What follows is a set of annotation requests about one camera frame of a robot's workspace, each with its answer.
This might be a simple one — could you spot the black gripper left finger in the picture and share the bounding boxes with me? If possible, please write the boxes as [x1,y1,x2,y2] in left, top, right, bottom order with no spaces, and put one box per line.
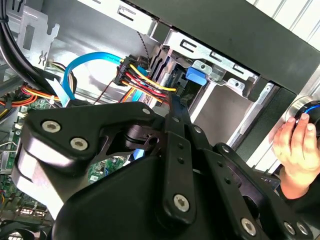
[11,92,198,226]

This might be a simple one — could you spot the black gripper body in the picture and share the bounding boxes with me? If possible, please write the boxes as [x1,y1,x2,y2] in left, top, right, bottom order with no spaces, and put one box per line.
[51,122,315,240]

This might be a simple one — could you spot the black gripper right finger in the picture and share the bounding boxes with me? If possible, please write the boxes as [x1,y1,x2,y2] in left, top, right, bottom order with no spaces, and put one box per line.
[178,98,315,240]

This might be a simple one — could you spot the red yellow power wire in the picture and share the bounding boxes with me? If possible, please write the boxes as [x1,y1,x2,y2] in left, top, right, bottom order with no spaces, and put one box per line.
[113,56,178,105]

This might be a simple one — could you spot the hard disk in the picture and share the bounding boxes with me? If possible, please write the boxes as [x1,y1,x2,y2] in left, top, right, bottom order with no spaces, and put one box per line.
[149,48,210,106]

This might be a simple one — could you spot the round black blue-ringed tool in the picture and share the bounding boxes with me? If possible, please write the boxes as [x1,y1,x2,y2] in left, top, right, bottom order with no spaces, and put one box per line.
[284,96,320,138]

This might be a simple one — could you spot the person's bare hand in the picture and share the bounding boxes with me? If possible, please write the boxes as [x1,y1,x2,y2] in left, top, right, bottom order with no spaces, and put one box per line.
[272,112,320,181]

